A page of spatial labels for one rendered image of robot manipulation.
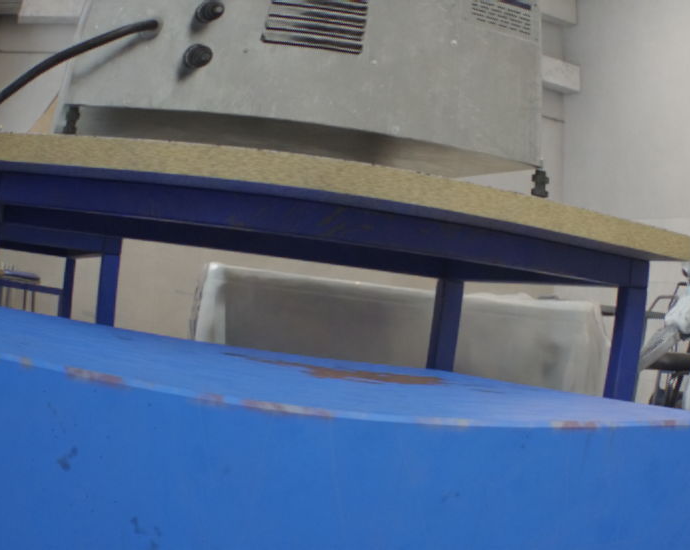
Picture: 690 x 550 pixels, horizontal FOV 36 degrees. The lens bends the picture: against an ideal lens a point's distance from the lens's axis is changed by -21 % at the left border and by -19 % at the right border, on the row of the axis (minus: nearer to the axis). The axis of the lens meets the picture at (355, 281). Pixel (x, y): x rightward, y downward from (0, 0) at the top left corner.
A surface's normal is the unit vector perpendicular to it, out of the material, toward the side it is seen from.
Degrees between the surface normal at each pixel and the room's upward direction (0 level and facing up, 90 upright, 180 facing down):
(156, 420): 90
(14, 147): 90
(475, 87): 90
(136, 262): 90
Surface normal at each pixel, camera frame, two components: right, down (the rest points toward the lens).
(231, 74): 0.30, 0.01
